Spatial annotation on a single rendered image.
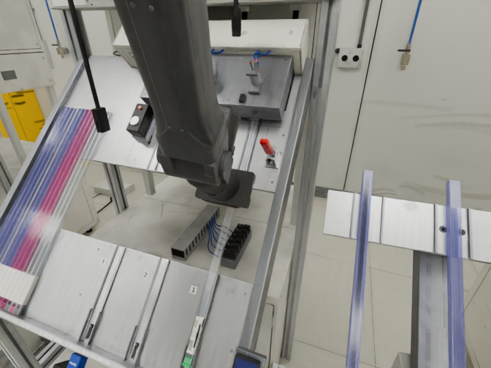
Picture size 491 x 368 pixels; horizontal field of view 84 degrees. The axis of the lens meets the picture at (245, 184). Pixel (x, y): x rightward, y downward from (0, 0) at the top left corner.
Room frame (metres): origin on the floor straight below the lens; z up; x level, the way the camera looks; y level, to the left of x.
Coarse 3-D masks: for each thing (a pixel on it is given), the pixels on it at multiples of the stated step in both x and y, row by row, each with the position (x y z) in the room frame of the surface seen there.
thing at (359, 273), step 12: (372, 180) 0.36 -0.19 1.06; (360, 204) 0.34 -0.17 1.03; (360, 216) 0.32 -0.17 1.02; (360, 228) 0.31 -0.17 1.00; (360, 240) 0.30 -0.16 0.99; (360, 252) 0.29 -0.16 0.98; (360, 264) 0.27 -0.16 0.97; (360, 276) 0.26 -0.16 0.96; (360, 288) 0.25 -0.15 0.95; (360, 300) 0.24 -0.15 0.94; (360, 312) 0.23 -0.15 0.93; (360, 324) 0.22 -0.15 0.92; (360, 336) 0.21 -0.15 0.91; (348, 348) 0.20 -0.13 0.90; (348, 360) 0.19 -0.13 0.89
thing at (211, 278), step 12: (252, 120) 0.60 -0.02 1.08; (252, 132) 0.57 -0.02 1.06; (252, 144) 0.56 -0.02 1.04; (240, 168) 0.52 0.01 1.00; (228, 216) 0.44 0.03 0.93; (228, 228) 0.42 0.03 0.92; (216, 252) 0.39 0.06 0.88; (216, 264) 0.38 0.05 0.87; (204, 288) 0.35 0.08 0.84; (204, 300) 0.33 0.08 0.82; (204, 312) 0.32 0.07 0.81; (192, 360) 0.26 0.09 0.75
